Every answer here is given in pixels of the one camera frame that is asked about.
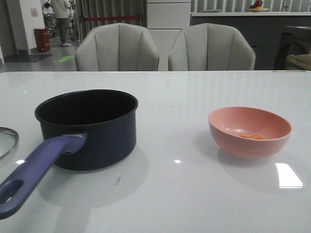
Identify pink plastic bowl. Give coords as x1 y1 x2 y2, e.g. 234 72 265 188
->
208 106 293 159

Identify orange ham slices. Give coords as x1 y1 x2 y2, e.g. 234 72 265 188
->
240 133 267 140

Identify glass lid blue knob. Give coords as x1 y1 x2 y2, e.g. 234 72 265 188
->
0 127 19 160

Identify left grey upholstered chair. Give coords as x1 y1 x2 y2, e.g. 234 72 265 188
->
75 23 159 71

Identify grey upholstered chair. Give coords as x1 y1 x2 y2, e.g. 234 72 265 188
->
75 23 159 71
168 23 256 71

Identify right grey upholstered chair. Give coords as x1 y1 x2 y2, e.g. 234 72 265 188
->
168 23 256 71

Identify white cabinet block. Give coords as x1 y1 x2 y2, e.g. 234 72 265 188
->
146 0 191 30

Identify red barrier tape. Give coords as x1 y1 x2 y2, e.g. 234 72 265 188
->
83 15 140 21

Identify dark grey counter cabinet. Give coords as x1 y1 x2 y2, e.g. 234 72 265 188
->
190 12 311 70

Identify red trash bin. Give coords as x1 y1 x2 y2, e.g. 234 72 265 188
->
34 28 51 52

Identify standing person in background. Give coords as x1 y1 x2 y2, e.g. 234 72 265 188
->
50 0 72 47

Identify fruit plate on counter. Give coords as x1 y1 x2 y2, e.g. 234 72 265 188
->
245 0 270 12

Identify dark blue saucepan purple handle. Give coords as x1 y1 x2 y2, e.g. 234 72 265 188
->
0 89 138 219

